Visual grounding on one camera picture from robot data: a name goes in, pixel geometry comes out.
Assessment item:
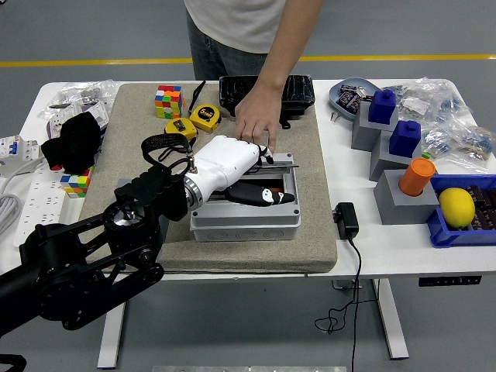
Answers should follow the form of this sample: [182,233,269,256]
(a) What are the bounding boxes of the grey block with round hole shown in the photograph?
[104,177,171,243]

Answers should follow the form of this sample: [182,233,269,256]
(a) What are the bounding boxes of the yellow tape measure black label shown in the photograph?
[188,103,222,135]

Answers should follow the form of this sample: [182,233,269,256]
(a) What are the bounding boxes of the grey-brown fabric mat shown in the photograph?
[77,82,338,274]

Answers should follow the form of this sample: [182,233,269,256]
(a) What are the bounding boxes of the black power adapter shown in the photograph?
[332,201,360,240]

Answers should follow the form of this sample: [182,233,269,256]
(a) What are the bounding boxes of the black cloth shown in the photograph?
[40,112,105,174]

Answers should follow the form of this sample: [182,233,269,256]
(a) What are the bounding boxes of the blue plastic bin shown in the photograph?
[425,173,496,248]

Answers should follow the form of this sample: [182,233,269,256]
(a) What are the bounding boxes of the grey junction box clear lid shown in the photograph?
[189,152,301,242]

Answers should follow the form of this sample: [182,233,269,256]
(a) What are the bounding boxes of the white table leg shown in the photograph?
[96,301,129,369]
[371,277,410,360]

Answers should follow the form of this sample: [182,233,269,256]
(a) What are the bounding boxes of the yellow tape measure with strap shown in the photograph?
[157,118,198,162]

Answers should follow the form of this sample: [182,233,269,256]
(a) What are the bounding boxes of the white power strip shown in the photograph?
[13,164,66,247]

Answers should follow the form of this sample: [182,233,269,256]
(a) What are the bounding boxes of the small colourful puzzle cube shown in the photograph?
[60,165,95,199]

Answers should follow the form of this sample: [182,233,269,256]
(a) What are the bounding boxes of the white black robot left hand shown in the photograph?
[191,134,296,208]

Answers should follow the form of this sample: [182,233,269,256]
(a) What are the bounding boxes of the black table control panel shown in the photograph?
[418,274,483,288]

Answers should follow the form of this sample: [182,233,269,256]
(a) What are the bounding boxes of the person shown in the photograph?
[184,0,325,81]

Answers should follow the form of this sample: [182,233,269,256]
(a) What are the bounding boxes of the white purple packet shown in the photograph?
[46,102,109,139]

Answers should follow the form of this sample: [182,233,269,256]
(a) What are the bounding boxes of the white coiled cable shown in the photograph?
[0,158,44,236]

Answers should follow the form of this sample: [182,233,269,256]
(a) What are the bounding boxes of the yellow lemon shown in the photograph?
[438,187,476,229]

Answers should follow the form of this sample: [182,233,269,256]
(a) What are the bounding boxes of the black plastic tray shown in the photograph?
[219,74,315,130]

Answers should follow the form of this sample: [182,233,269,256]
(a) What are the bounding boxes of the dark components pile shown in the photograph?
[464,184,496,233]

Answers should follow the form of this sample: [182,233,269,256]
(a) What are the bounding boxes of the clear bag of parts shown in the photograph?
[389,77,472,125]
[420,115,496,174]
[40,79,119,121]

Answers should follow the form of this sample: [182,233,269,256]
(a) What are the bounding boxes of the blue-grey oval dish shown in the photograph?
[328,77,383,122]

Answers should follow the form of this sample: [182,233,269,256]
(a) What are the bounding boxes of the white circuit breaker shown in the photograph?
[0,133,43,162]

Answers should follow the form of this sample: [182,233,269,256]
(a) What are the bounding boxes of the dark candy wrapper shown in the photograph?
[336,91,363,116]
[339,84,369,98]

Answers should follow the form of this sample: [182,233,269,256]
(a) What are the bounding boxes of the black adapter cord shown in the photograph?
[314,236,380,372]

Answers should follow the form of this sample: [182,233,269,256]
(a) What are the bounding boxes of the blue block with knob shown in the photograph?
[367,88,397,125]
[388,119,422,158]

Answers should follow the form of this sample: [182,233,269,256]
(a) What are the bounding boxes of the person's hand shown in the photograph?
[233,81,283,155]

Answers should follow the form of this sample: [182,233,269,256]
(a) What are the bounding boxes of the large colourful puzzle cube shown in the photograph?
[153,84,185,120]

